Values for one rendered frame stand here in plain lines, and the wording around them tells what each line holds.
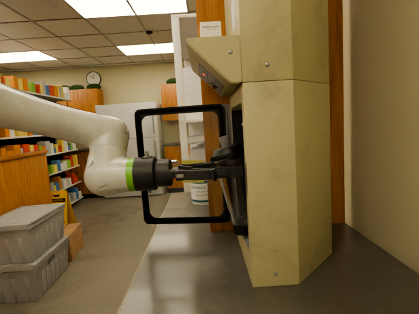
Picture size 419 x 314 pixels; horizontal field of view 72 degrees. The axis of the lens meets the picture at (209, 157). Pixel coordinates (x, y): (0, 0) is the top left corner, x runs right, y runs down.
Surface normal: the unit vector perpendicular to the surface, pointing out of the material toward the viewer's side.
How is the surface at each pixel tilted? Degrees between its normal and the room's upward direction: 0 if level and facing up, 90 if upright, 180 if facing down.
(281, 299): 0
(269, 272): 90
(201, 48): 90
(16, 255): 95
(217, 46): 90
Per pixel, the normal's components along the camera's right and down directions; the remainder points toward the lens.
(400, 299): -0.07, -0.99
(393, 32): -1.00, 0.07
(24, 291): 0.04, 0.21
